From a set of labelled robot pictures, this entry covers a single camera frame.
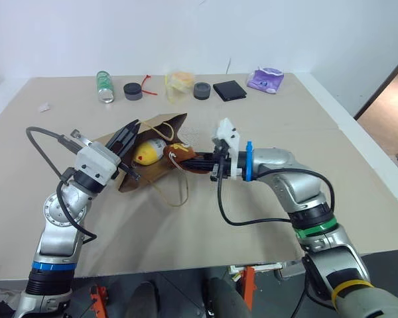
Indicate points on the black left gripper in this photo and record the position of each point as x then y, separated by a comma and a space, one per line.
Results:
114, 150

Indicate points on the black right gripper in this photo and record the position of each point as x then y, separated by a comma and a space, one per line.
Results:
220, 165

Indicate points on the brown plush toy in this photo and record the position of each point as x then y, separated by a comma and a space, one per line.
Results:
180, 153

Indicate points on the brown paper bag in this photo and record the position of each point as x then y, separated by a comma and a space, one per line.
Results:
159, 127

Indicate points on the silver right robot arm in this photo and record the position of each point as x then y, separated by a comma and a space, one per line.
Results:
305, 195

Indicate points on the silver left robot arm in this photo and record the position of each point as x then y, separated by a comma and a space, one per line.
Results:
58, 232

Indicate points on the yellow white plush toy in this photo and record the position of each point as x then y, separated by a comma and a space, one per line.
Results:
149, 152

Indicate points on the yellow plastic bag with sponge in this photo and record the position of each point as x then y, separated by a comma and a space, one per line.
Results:
180, 81

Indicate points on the blue wrist clip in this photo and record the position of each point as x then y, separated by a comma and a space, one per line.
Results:
249, 162

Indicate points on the red zip tie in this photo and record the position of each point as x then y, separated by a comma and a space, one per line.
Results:
146, 86

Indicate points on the grey black round container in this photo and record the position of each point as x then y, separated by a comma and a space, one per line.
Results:
201, 90

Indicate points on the clear green bottle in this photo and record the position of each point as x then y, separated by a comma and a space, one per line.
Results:
105, 86

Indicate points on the black square wallet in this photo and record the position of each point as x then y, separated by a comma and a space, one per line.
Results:
229, 90

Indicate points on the small clear plastic scrap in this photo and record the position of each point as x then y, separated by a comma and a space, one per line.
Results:
44, 107

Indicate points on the purple wet wipes pack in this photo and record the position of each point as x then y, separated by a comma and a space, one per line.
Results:
265, 79

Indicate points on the orange clamp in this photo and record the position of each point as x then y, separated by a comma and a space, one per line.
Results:
97, 299
248, 286

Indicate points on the dark rounded shape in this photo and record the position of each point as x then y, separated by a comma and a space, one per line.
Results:
225, 298

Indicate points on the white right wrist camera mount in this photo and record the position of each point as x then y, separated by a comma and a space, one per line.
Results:
228, 139

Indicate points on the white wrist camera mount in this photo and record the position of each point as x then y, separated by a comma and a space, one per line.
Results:
228, 139
94, 162

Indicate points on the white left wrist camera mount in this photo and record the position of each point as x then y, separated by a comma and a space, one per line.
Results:
94, 162

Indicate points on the white bracket under table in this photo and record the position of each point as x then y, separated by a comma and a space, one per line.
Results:
262, 266

